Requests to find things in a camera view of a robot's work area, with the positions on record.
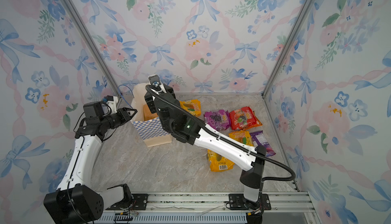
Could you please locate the yellow mango candy bag front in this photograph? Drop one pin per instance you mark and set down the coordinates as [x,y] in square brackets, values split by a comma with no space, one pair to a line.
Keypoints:
[218,163]

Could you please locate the orange kraft snack pouch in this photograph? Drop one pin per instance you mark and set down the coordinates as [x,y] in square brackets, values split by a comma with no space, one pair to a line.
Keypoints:
[146,113]

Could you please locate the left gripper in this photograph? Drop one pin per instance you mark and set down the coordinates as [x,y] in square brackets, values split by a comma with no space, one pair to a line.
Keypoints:
[124,114]

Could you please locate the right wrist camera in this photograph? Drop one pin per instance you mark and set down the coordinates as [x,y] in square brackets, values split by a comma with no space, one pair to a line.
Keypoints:
[154,80]

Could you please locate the left aluminium corner post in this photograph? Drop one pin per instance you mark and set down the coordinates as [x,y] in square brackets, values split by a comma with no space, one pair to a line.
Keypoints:
[88,40]

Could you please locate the purple small snack packet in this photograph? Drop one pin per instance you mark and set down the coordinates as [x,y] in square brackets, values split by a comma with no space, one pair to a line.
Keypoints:
[259,139]

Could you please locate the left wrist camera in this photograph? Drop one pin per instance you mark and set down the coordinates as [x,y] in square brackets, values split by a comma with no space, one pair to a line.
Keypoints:
[112,102]

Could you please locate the blue checkered paper bag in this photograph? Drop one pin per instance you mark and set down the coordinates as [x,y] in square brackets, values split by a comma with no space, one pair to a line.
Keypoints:
[151,131]

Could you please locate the aluminium corner post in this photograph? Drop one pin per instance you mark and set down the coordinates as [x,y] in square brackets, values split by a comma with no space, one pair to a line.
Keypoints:
[290,41]
[88,40]

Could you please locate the purple grape candy bag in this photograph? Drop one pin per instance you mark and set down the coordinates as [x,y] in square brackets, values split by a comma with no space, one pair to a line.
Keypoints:
[218,120]

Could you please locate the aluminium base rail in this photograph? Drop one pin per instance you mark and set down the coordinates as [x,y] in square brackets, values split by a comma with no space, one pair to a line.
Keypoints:
[215,208]

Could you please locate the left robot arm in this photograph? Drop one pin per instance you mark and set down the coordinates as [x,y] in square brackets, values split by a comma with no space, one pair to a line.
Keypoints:
[74,202]

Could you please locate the yellow mango candy bag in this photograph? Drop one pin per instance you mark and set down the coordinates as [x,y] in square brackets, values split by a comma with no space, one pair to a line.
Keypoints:
[242,137]
[218,163]
[192,106]

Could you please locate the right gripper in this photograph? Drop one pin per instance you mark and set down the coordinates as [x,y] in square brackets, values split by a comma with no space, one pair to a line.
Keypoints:
[153,98]

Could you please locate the yellow mango candy bag right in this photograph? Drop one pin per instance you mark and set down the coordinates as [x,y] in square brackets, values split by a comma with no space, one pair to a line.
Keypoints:
[242,137]

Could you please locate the yellow mango candy bag top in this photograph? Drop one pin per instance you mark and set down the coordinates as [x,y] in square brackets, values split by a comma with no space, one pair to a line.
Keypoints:
[192,106]

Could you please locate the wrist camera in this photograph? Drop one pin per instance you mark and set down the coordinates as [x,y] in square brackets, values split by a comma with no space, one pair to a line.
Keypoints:
[154,80]
[112,102]

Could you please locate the right aluminium corner post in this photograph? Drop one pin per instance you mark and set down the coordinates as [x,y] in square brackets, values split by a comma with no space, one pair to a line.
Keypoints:
[290,41]

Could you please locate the red fruit candy bag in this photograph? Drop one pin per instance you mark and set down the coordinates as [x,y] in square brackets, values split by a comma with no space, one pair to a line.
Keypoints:
[243,119]

